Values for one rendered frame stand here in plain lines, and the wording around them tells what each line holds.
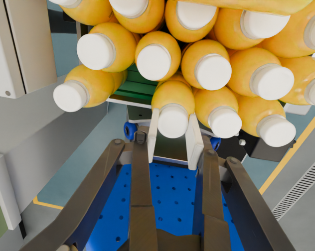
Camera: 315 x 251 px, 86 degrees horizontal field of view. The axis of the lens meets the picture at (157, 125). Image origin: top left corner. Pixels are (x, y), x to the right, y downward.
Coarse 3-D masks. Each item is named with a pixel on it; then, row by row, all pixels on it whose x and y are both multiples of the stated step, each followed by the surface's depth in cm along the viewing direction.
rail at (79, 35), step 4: (76, 24) 29; (80, 24) 29; (84, 24) 30; (76, 28) 29; (80, 28) 29; (84, 28) 31; (80, 32) 30; (84, 32) 31; (80, 36) 30; (80, 64) 32
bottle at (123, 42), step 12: (108, 24) 22; (120, 24) 24; (108, 36) 21; (120, 36) 22; (132, 36) 25; (120, 48) 22; (132, 48) 24; (120, 60) 23; (132, 60) 26; (108, 72) 25
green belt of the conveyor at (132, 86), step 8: (168, 32) 36; (176, 40) 36; (128, 72) 40; (136, 72) 40; (128, 80) 42; (136, 80) 41; (144, 80) 41; (120, 88) 42; (128, 88) 42; (136, 88) 42; (144, 88) 42; (152, 88) 41; (128, 96) 43; (136, 96) 43; (144, 96) 42; (152, 96) 42
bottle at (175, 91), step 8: (176, 72) 34; (168, 80) 28; (176, 80) 27; (184, 80) 29; (160, 88) 25; (168, 88) 24; (176, 88) 24; (184, 88) 24; (160, 96) 24; (168, 96) 23; (176, 96) 23; (184, 96) 23; (192, 96) 25; (152, 104) 25; (160, 104) 23; (168, 104) 22; (176, 104) 22; (184, 104) 23; (192, 104) 24; (152, 112) 26; (160, 112) 22; (192, 112) 24
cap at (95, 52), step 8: (80, 40) 19; (88, 40) 19; (96, 40) 19; (104, 40) 19; (80, 48) 19; (88, 48) 19; (96, 48) 19; (104, 48) 19; (112, 48) 21; (80, 56) 20; (88, 56) 20; (96, 56) 20; (104, 56) 19; (112, 56) 21; (88, 64) 20; (96, 64) 20; (104, 64) 20
